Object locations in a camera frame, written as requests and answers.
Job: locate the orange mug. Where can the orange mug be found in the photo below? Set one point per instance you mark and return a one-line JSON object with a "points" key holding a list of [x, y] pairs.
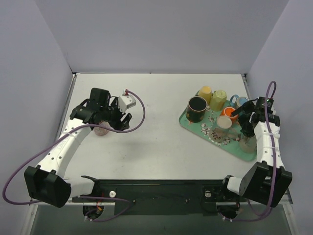
{"points": [[227, 111]]}

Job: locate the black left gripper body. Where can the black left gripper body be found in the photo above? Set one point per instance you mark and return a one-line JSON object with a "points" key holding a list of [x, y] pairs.
{"points": [[118, 117]]}

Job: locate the lime green faceted mug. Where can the lime green faceted mug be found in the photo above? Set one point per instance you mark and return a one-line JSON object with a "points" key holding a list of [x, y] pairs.
{"points": [[218, 100]]}

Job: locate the cream cat cartoon mug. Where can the cream cat cartoon mug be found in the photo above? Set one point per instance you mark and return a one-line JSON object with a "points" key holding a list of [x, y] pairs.
{"points": [[248, 144]]}

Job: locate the black mug with red interior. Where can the black mug with red interior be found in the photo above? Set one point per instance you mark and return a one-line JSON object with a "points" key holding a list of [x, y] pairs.
{"points": [[196, 109]]}

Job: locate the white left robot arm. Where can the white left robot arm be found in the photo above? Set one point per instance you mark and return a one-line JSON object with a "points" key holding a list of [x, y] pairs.
{"points": [[45, 182]]}

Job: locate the green floral tray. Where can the green floral tray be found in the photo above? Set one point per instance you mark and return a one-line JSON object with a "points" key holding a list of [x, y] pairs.
{"points": [[230, 144]]}

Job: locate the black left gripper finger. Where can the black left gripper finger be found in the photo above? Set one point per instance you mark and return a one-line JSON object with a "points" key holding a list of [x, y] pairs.
{"points": [[121, 122], [114, 105]]}

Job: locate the yellow mug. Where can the yellow mug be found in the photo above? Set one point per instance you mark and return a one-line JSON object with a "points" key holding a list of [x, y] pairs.
{"points": [[206, 93]]}

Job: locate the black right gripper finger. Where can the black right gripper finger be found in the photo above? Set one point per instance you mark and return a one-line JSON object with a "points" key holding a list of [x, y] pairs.
{"points": [[247, 124], [245, 108]]}

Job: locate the blue butterfly mug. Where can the blue butterfly mug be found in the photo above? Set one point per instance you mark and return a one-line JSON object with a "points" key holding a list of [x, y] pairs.
{"points": [[237, 101]]}

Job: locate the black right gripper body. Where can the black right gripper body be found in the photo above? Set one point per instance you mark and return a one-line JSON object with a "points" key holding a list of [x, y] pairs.
{"points": [[246, 121]]}

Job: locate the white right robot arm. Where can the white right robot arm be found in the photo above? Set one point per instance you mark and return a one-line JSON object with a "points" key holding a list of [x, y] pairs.
{"points": [[267, 180]]}

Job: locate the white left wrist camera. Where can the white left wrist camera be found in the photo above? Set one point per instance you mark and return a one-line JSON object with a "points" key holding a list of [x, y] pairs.
{"points": [[125, 102]]}

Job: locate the cream mug with sea print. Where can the cream mug with sea print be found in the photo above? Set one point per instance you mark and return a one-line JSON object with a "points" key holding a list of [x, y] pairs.
{"points": [[222, 129]]}

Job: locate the pink patterned mug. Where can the pink patterned mug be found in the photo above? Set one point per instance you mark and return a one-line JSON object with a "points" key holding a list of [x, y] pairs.
{"points": [[102, 130]]}

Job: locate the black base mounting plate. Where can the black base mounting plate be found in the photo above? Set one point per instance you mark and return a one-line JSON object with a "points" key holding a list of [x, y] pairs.
{"points": [[163, 197]]}

